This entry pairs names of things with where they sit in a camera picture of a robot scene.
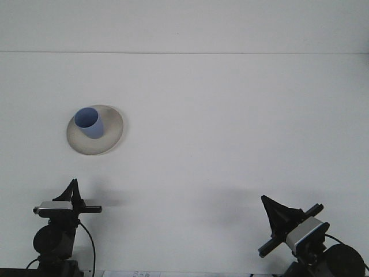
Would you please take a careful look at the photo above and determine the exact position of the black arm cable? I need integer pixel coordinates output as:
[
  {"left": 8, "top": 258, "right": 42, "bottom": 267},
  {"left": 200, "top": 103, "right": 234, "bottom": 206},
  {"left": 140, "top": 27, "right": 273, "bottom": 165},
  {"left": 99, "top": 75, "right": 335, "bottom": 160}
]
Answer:
[
  {"left": 325, "top": 233, "right": 369, "bottom": 269},
  {"left": 77, "top": 222, "right": 96, "bottom": 274}
]

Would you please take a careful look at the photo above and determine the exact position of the pale round plate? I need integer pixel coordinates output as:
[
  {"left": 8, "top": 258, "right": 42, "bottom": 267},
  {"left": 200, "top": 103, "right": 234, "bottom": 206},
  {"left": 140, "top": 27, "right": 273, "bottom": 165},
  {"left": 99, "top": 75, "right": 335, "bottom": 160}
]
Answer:
[{"left": 66, "top": 104, "right": 125, "bottom": 156}]

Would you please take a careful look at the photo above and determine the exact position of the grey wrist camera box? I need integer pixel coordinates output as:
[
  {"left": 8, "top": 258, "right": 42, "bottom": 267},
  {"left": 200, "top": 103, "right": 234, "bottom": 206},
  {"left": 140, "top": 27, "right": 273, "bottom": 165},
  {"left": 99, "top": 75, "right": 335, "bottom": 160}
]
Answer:
[
  {"left": 284, "top": 216, "right": 330, "bottom": 251},
  {"left": 32, "top": 201, "right": 73, "bottom": 219}
]

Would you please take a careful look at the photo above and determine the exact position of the pale blue cup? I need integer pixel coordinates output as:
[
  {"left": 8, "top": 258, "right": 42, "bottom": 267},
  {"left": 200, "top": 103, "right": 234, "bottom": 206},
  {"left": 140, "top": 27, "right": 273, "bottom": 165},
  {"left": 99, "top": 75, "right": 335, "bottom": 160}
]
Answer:
[{"left": 74, "top": 107, "right": 104, "bottom": 140}]

